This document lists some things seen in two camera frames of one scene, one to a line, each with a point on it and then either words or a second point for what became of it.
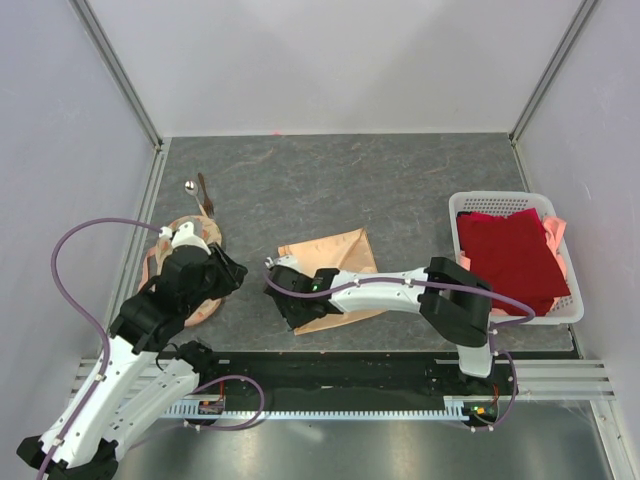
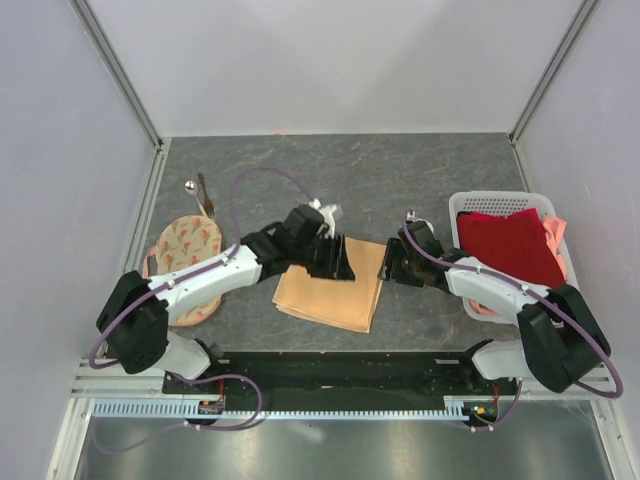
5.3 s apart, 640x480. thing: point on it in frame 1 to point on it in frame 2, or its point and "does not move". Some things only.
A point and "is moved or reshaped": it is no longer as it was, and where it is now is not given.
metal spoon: [191, 188] does not move
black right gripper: [292, 320] to [395, 250]
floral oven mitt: [163, 249] does not move
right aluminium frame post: [584, 9] does not move
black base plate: [229, 380] does not move
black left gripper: [231, 273] to [337, 264]
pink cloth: [555, 229] does not move
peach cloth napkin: [346, 252] is moved or reshaped
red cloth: [512, 255] does not move
